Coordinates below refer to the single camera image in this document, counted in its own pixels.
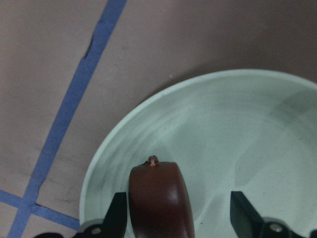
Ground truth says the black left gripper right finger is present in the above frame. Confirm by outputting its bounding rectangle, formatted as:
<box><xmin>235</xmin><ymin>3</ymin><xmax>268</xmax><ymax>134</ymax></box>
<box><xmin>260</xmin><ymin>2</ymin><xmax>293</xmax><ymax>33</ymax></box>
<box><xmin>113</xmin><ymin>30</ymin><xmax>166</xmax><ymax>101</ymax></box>
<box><xmin>230</xmin><ymin>191</ymin><xmax>264</xmax><ymax>238</ymax></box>

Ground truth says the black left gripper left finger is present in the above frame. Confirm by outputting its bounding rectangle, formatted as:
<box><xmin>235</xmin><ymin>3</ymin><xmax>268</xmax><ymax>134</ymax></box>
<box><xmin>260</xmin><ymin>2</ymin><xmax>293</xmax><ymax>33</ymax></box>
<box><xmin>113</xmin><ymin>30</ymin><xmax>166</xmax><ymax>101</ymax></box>
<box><xmin>102</xmin><ymin>192</ymin><xmax>127</xmax><ymax>238</ymax></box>

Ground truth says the light green plate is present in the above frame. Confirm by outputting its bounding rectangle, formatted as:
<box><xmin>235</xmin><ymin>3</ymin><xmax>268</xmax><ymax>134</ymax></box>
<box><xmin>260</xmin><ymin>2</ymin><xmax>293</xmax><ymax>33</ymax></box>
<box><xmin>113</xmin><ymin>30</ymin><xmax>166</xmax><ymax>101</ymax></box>
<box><xmin>79</xmin><ymin>69</ymin><xmax>317</xmax><ymax>238</ymax></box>

